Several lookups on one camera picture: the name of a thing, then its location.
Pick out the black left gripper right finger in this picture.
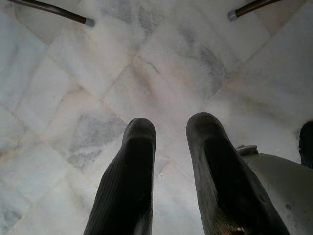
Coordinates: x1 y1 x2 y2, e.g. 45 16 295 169
185 112 291 235

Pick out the dark metal table leg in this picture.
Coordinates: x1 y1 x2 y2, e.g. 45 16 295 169
227 0 280 21
6 0 96 27

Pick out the grey robot leg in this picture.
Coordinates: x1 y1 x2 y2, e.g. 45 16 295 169
235 145 313 235

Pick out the black robot foot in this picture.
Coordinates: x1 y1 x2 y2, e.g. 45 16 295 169
298 120 313 170

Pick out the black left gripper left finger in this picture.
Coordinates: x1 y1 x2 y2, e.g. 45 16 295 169
82 117 157 235

